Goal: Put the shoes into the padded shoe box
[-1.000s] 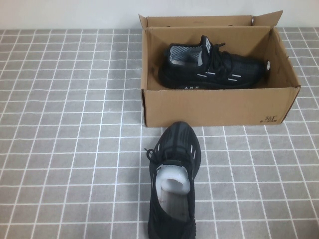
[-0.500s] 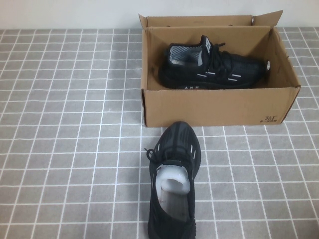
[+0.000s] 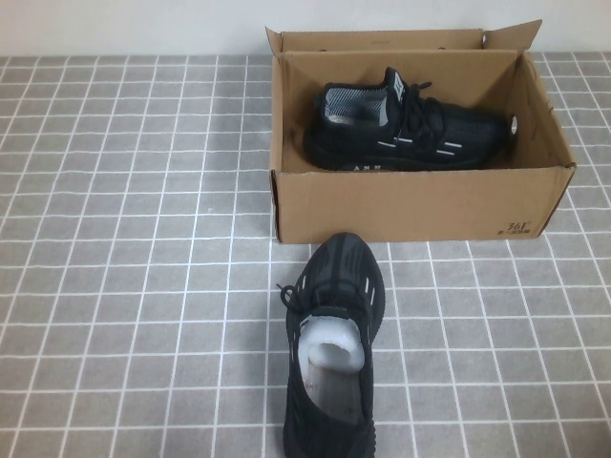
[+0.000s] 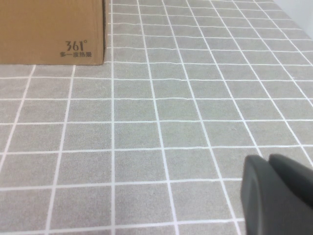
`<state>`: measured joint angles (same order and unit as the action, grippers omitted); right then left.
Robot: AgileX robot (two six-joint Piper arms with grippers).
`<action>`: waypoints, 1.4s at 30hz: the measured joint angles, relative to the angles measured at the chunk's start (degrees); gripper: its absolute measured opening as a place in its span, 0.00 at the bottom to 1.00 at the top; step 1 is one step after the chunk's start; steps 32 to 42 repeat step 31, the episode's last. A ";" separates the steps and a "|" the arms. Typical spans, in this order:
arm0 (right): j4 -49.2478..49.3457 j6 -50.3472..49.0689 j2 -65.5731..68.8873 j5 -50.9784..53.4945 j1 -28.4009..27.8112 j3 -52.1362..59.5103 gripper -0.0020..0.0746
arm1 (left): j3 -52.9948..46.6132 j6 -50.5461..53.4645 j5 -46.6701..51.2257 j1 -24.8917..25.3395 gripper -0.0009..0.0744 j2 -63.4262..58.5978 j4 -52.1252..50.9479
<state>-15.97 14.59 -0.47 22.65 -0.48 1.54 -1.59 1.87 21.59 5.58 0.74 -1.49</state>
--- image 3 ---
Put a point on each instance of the white foam shoe stuffing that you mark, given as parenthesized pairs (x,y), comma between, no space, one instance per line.
(329,350)

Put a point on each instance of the black sneaker with bow laces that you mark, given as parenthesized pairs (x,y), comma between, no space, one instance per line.
(341,267)

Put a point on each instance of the grey grid pattern tablecloth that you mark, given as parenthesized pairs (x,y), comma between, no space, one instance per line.
(119,238)

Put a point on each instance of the brown cardboard shoe box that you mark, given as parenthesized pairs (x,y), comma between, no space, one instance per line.
(406,205)

